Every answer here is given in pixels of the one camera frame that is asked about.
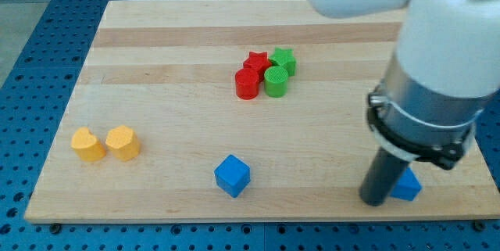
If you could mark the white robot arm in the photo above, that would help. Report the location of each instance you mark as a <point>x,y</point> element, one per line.
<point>443,72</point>

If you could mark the blue cube block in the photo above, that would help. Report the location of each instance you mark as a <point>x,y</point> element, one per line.
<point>232,175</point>

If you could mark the blue triangle block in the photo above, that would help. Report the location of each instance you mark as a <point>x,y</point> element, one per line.
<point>408,186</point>

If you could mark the light wooden board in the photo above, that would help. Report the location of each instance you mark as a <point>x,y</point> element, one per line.
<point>166,69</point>

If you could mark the red cylinder block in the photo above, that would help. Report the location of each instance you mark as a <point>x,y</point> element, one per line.
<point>247,83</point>

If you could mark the green cylinder block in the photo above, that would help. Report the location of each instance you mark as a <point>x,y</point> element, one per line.
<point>276,81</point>

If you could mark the red star block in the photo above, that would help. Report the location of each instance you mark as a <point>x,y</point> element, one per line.
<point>259,62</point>

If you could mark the green star block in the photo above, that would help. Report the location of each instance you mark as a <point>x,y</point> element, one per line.
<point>285,58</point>

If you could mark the yellow pentagon block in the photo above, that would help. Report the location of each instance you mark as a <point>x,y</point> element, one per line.
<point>123,143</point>

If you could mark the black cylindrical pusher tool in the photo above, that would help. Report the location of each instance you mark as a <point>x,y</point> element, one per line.
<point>381,178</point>

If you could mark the yellow heart block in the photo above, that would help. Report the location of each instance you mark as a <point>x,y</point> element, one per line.
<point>87,146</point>

